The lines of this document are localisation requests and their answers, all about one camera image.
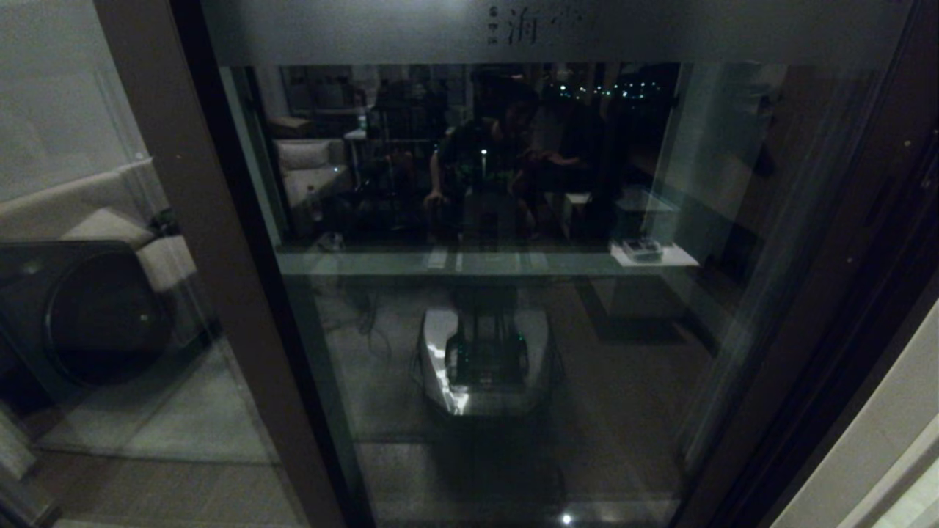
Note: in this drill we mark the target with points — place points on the dark brown door jamb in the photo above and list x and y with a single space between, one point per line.
843 455

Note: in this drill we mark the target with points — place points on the fixed glass door panel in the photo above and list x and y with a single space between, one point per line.
213 279

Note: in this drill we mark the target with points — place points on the sliding glass door brown frame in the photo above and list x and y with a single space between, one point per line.
843 330

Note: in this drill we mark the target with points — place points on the light grey sofa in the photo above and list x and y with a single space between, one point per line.
88 301

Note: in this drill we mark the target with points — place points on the grey floor rug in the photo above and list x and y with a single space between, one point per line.
176 411

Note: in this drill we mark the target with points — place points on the dark green cloth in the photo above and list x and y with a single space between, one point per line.
165 220

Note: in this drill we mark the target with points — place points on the long grey stone sill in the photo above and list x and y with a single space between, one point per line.
411 249

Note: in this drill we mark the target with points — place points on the light grey sofa cushion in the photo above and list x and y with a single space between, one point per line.
110 229

